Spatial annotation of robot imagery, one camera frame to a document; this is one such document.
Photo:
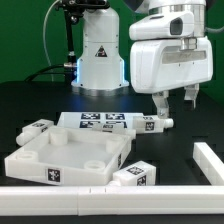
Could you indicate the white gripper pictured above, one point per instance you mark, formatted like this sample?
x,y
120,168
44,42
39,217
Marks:
x,y
161,65

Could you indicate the white square table top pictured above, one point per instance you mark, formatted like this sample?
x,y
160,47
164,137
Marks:
x,y
69,157

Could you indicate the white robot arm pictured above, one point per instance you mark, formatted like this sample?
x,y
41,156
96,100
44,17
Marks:
x,y
100,68

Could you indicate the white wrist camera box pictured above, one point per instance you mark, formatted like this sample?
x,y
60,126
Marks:
x,y
170,25

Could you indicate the white right obstacle wall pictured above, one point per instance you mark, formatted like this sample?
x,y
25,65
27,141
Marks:
x,y
209,163

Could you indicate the white obstacle wall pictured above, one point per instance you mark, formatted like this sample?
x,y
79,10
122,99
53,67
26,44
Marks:
x,y
111,200
209,163

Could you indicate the white marker base plate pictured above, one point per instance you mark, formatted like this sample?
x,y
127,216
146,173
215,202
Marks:
x,y
88,119

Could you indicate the white front obstacle wall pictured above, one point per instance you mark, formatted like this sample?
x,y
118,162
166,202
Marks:
x,y
111,200

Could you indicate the black camera stand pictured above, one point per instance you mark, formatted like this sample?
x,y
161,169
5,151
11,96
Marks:
x,y
73,12

